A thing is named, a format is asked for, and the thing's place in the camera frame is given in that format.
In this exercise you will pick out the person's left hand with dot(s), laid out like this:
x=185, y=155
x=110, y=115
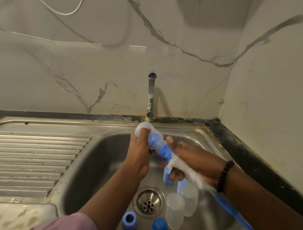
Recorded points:
x=138, y=154

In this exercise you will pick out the person's right hand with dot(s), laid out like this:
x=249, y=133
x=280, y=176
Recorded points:
x=201, y=159

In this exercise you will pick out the blue and white bottle brush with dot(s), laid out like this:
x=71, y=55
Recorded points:
x=187, y=173

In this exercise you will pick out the cartoon print baby bottle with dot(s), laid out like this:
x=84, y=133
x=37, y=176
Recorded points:
x=142, y=128

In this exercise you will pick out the blue cylindrical bottle cap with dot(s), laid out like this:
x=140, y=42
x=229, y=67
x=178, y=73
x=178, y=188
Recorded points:
x=167, y=176
x=180, y=185

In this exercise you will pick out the translucent bottle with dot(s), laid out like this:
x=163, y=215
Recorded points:
x=190, y=199
x=175, y=211

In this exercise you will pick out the translucent bottle front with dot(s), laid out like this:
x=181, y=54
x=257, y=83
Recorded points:
x=175, y=211

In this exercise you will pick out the dark blue dome cap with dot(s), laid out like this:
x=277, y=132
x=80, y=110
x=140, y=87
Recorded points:
x=160, y=224

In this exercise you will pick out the person's right forearm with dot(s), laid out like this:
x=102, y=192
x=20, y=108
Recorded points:
x=260, y=199

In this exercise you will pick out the person's left forearm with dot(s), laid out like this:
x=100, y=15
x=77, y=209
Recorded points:
x=106, y=199

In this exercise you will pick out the metal sink drain strainer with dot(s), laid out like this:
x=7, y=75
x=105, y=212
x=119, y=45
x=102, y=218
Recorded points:
x=149, y=201

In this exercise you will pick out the chrome sink faucet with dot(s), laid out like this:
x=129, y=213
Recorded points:
x=151, y=92

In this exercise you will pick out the stainless steel sink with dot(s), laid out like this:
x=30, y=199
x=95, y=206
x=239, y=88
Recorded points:
x=42, y=151

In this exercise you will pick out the pink shirt sleeve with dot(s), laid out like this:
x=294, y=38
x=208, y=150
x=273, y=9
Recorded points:
x=64, y=222

